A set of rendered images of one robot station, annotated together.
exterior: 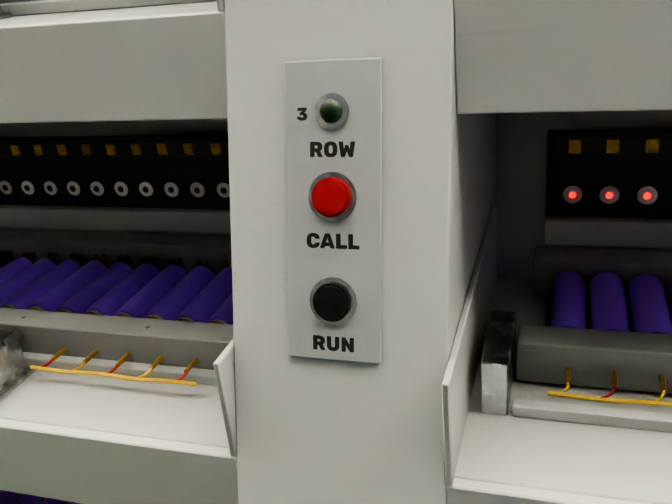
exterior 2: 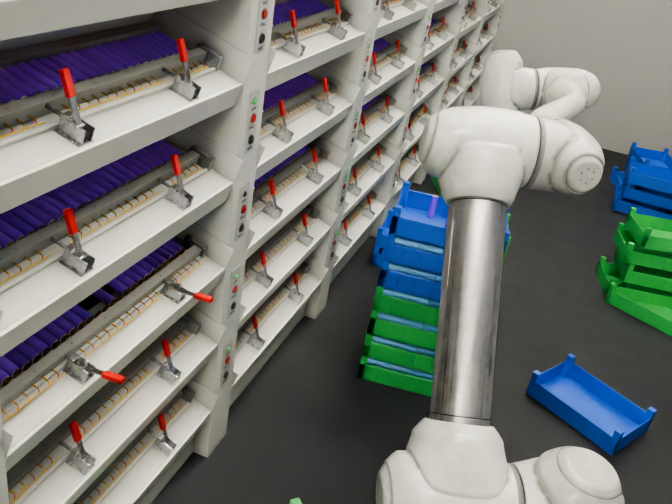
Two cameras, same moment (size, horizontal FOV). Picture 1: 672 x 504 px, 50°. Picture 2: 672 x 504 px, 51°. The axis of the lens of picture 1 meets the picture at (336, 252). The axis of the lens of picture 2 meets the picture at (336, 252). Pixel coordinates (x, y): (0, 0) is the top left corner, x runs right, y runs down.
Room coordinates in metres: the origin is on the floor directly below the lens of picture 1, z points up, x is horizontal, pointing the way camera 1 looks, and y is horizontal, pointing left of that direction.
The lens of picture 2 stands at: (0.13, 1.29, 1.28)
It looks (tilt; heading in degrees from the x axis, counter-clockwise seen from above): 28 degrees down; 268
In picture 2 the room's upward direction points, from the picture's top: 10 degrees clockwise
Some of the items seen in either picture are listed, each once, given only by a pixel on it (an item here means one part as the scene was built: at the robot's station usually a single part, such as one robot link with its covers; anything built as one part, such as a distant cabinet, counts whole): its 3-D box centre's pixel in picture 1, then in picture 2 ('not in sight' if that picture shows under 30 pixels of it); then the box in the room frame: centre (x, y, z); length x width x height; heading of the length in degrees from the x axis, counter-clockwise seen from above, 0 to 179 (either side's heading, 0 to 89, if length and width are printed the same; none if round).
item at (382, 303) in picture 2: not in sight; (430, 293); (-0.21, -0.43, 0.28); 0.30 x 0.20 x 0.08; 171
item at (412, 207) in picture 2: not in sight; (450, 218); (-0.21, -0.43, 0.52); 0.30 x 0.20 x 0.08; 171
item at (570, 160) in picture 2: not in sight; (564, 158); (-0.28, 0.08, 0.90); 0.18 x 0.14 x 0.13; 93
